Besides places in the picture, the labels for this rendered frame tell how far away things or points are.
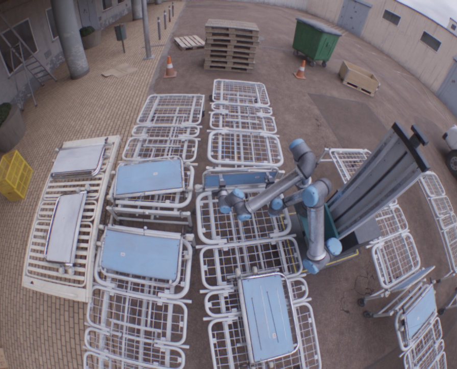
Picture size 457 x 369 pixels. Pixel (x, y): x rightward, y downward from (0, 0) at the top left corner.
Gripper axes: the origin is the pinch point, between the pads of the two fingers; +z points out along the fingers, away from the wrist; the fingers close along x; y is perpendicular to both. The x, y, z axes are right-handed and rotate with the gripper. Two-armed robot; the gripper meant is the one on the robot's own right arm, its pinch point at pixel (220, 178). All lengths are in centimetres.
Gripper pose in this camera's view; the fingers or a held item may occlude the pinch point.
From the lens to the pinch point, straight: 175.5
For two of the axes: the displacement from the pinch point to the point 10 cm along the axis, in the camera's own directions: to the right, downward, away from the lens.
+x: 0.6, -6.8, -7.3
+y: 9.9, -0.6, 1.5
